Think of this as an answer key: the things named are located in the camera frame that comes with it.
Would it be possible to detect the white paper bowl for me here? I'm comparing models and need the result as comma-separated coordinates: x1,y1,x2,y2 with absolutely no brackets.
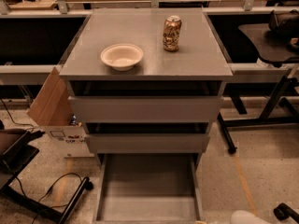
100,44,144,71

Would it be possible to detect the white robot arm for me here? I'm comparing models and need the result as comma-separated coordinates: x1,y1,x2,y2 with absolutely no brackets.
230,210,270,224

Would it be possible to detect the grey middle drawer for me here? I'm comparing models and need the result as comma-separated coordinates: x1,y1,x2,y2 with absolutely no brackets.
85,123,209,153

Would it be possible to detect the black cable on floor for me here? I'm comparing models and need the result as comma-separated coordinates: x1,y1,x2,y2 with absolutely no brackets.
15,172,83,224

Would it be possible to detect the brown cardboard box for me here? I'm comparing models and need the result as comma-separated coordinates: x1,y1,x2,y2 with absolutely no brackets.
27,68,93,158

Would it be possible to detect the metal railing frame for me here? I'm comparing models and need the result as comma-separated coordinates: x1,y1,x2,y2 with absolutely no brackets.
0,0,299,86

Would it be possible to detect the grey drawer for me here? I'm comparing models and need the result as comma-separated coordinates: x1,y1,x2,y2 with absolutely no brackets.
85,123,209,153
93,153,204,224
69,80,221,123

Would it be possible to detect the black caster bottom right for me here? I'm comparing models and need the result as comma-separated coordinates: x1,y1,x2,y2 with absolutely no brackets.
273,203,299,224

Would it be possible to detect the black side table right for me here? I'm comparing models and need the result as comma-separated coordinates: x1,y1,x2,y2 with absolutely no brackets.
218,23,299,154

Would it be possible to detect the grey drawer cabinet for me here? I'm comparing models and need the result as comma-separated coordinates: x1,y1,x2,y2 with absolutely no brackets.
60,8,232,164

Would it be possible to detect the gold soda can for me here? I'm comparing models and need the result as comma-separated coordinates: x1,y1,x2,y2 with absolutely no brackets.
163,15,182,51

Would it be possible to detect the black stand left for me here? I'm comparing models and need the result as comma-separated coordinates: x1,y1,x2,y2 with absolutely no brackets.
0,120,94,224

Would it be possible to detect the grey bottom drawer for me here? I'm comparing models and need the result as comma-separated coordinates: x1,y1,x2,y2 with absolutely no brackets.
93,153,204,224

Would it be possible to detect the grey top drawer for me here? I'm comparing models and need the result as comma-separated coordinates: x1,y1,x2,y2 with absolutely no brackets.
69,80,221,123

